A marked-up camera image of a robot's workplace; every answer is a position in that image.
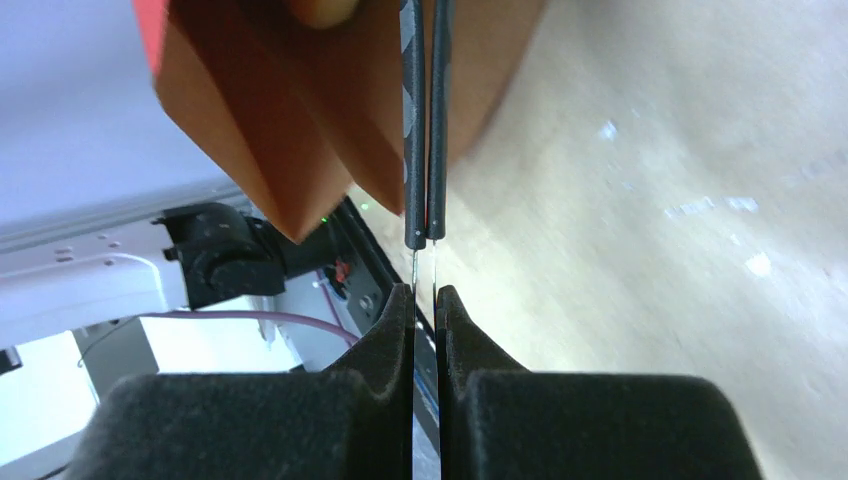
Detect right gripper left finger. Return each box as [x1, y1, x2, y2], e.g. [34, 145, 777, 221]
[66, 284, 415, 479]

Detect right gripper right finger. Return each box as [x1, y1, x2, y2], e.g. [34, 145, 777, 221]
[435, 286, 761, 479]

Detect red paper bag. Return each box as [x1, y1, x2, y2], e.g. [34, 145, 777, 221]
[133, 1, 544, 242]

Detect black metal tongs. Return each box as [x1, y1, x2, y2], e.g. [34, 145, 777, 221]
[397, 0, 458, 480]

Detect fake bread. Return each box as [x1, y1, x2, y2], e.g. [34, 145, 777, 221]
[286, 0, 360, 30]

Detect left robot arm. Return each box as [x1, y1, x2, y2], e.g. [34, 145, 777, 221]
[1, 203, 340, 349]

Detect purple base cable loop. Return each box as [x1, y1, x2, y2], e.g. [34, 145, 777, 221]
[135, 309, 362, 349]

